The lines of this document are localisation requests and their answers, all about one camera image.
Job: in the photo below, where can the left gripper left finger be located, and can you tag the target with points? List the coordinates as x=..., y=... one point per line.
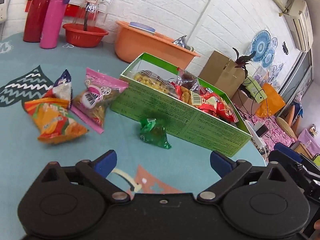
x=94, y=174

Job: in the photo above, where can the dark prune snack bag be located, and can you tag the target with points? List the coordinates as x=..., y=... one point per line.
x=187, y=80

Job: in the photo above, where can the blue lid in basin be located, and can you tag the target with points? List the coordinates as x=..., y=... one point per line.
x=142, y=27

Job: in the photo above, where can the dark red thermos jug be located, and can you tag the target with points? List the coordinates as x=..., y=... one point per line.
x=35, y=20

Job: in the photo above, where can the clear yellow snack in box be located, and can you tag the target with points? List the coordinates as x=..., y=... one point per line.
x=154, y=81

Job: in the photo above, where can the green cardboard snack box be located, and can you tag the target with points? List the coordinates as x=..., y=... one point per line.
x=181, y=120

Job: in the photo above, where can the brown cardboard box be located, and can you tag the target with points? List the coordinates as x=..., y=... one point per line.
x=221, y=72

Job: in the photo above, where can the small green candy packet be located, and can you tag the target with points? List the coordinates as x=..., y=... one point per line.
x=153, y=131

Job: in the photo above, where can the steel bowl in basin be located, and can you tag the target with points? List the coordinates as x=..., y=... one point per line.
x=181, y=42

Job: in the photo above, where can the red plastic basket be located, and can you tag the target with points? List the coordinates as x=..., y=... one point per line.
x=77, y=36

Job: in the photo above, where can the small blue white snack packet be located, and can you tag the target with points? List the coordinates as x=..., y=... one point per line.
x=62, y=88

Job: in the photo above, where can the orange plastic basin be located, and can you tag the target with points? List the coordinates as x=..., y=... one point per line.
x=131, y=42

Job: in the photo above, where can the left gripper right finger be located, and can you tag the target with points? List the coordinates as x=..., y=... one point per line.
x=232, y=175

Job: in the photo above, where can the orange plastic bag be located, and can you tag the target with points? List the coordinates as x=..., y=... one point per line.
x=272, y=104

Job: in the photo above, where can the clear glass pitcher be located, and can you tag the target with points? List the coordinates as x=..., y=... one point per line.
x=91, y=13

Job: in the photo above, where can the green small carton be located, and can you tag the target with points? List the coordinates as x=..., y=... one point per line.
x=255, y=89

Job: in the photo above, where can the long red chip bag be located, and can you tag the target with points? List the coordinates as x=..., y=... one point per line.
x=210, y=103

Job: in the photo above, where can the pink clear snack bag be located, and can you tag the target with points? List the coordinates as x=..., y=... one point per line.
x=91, y=104

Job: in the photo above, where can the white wall air conditioner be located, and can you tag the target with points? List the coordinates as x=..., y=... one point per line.
x=297, y=15

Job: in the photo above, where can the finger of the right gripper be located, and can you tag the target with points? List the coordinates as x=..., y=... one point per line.
x=286, y=157

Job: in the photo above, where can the pink thermos bottle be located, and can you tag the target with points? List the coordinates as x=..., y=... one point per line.
x=52, y=23

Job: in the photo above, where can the white power strip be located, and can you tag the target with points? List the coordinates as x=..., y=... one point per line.
x=257, y=141

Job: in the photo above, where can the dark red potted plant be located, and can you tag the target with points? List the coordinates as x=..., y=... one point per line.
x=241, y=61

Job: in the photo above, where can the orange dried fruit bag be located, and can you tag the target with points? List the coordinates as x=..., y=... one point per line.
x=53, y=120

